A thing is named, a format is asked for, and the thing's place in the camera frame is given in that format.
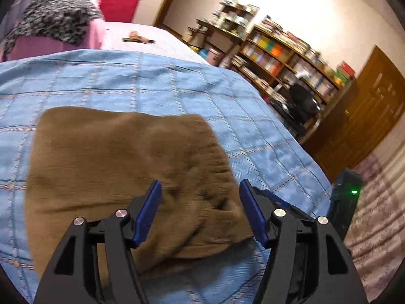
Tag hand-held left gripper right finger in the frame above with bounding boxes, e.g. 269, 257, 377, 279
239, 179, 369, 304

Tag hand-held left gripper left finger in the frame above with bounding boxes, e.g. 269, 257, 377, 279
33, 180, 163, 304

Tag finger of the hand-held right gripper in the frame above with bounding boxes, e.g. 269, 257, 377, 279
257, 189, 314, 224

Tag brown fleece pants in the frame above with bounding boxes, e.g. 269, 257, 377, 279
24, 108, 254, 279

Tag wooden door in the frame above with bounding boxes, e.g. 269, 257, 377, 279
313, 45, 405, 182

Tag black office chair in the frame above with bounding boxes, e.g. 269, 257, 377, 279
269, 83, 321, 137

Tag blue checked blanket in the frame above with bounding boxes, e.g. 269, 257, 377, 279
0, 49, 333, 304

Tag wooden bookshelf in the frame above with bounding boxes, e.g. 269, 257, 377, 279
229, 24, 355, 108

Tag pink bin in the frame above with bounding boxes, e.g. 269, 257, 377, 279
207, 48, 224, 66

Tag stack of books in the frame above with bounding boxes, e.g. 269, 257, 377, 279
259, 16, 326, 58

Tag small pink handheld fan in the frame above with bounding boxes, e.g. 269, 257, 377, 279
123, 30, 156, 44

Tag wooden desk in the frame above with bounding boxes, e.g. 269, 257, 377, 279
187, 17, 244, 61

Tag pink pillow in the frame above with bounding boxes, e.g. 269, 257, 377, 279
5, 0, 106, 61

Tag small desktop shelf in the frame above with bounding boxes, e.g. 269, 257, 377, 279
212, 0, 258, 34

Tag grey speckled pillow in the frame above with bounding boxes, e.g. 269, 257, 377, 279
0, 0, 103, 62

